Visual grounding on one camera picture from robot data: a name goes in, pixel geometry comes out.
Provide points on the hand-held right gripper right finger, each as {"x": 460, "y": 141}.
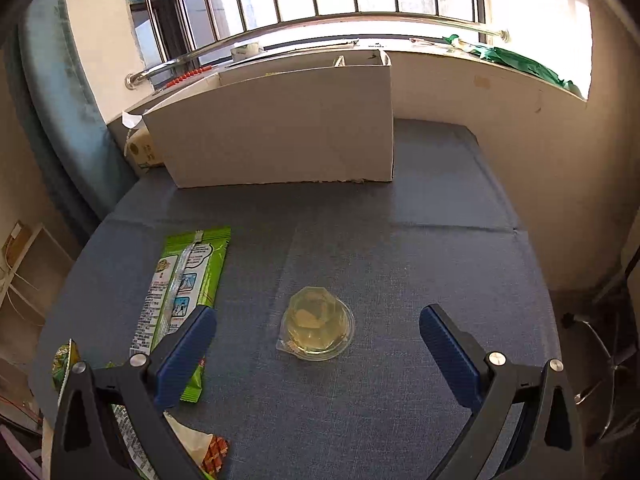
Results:
{"x": 447, "y": 355}

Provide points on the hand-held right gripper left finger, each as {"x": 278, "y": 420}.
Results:
{"x": 185, "y": 355}

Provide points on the white orange patterned snack packet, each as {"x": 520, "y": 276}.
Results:
{"x": 200, "y": 447}

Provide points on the clear jelly cup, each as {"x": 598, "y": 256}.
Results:
{"x": 317, "y": 325}

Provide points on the white cardboard box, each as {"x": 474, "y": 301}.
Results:
{"x": 280, "y": 130}

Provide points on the blue grey tablecloth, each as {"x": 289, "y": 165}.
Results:
{"x": 400, "y": 260}

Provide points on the black office chair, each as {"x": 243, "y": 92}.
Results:
{"x": 595, "y": 340}

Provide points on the tissue pack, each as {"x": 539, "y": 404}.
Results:
{"x": 142, "y": 150}

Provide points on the blue curtain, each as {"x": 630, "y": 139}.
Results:
{"x": 65, "y": 110}

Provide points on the green plastic bag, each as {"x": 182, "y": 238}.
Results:
{"x": 525, "y": 65}

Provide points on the clear tape roll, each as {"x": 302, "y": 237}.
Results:
{"x": 247, "y": 50}

